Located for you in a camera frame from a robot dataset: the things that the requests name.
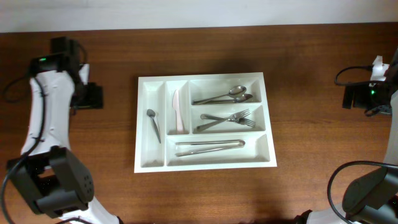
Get metal tablespoon silver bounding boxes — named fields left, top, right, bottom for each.
left=193, top=85, right=247, bottom=105

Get white plastic cutlery tray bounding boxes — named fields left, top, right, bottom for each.
left=134, top=72, right=277, bottom=173

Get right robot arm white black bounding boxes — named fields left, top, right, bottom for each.
left=294, top=55, right=397, bottom=224

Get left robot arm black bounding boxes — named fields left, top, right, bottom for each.
left=1, top=37, right=122, bottom=223

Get pink plastic knife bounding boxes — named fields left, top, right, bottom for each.
left=172, top=90, right=184, bottom=134

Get metal fork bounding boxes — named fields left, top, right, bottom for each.
left=196, top=109, right=251, bottom=132
left=200, top=114, right=256, bottom=128

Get metal tablespoon dark handle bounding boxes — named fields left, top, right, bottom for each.
left=205, top=93, right=253, bottom=105

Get small metal teaspoon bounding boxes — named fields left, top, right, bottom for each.
left=146, top=109, right=162, bottom=144

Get metal tongs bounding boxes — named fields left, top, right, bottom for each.
left=175, top=139, right=246, bottom=157

